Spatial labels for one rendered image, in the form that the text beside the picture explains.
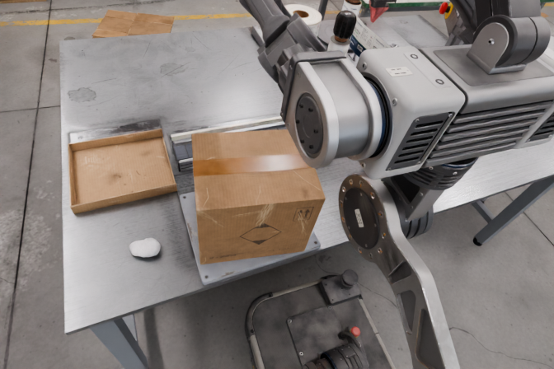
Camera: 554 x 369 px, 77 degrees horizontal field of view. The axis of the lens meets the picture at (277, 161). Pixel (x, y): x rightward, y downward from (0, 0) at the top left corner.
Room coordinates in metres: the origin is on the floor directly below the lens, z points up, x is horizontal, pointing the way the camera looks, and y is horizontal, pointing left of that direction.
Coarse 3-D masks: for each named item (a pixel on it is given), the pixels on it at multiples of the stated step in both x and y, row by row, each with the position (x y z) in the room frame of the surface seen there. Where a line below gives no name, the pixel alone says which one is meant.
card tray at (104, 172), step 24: (72, 144) 0.71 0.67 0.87; (96, 144) 0.75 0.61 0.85; (120, 144) 0.78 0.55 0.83; (144, 144) 0.80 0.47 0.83; (72, 168) 0.64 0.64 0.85; (96, 168) 0.66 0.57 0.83; (120, 168) 0.68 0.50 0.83; (144, 168) 0.70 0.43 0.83; (168, 168) 0.72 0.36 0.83; (72, 192) 0.54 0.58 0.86; (96, 192) 0.57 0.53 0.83; (120, 192) 0.59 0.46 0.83; (144, 192) 0.59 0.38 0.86; (168, 192) 0.62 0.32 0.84
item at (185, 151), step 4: (276, 128) 0.97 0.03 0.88; (280, 128) 0.97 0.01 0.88; (284, 128) 0.98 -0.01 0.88; (188, 144) 0.80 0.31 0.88; (176, 148) 0.77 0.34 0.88; (180, 148) 0.78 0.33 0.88; (184, 148) 0.78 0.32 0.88; (188, 148) 0.78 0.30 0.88; (176, 152) 0.76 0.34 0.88; (180, 152) 0.76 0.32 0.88; (184, 152) 0.76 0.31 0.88; (188, 152) 0.77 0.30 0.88; (176, 156) 0.74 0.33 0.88; (180, 156) 0.74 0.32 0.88; (184, 156) 0.74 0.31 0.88; (188, 156) 0.75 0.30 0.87; (192, 156) 0.75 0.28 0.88; (180, 160) 0.73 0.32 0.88
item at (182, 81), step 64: (64, 64) 1.16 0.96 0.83; (128, 64) 1.24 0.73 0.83; (192, 64) 1.34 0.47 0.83; (256, 64) 1.44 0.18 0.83; (64, 128) 0.81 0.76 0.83; (128, 128) 0.87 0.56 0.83; (192, 128) 0.93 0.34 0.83; (64, 192) 0.55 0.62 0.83; (448, 192) 0.87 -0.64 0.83; (64, 256) 0.36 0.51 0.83; (128, 256) 0.39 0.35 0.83; (192, 256) 0.43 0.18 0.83; (64, 320) 0.21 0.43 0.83
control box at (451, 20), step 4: (452, 4) 1.21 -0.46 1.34; (452, 8) 1.19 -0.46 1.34; (448, 12) 1.20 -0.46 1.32; (452, 12) 1.17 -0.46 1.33; (444, 16) 1.22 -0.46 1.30; (448, 16) 1.18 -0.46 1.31; (452, 16) 1.15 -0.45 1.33; (456, 16) 1.11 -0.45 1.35; (448, 20) 1.17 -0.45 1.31; (452, 20) 1.13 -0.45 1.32; (456, 20) 1.10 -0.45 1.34; (448, 24) 1.15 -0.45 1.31; (452, 24) 1.12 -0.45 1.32; (448, 28) 1.13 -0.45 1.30; (452, 28) 1.10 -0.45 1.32; (448, 32) 1.11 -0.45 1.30; (452, 32) 1.09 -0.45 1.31; (448, 36) 1.09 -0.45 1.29
